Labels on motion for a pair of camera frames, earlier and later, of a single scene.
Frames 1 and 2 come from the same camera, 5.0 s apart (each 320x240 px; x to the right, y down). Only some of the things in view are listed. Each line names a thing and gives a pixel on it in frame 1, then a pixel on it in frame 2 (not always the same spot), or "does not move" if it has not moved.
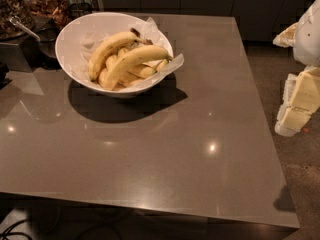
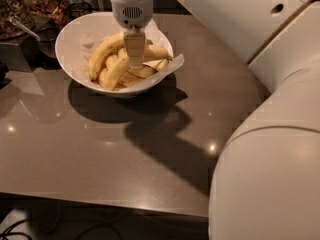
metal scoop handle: (16, 21) does not move
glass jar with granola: (14, 3) does not move
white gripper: (308, 39) to (131, 11)
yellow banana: (106, 47) does not move
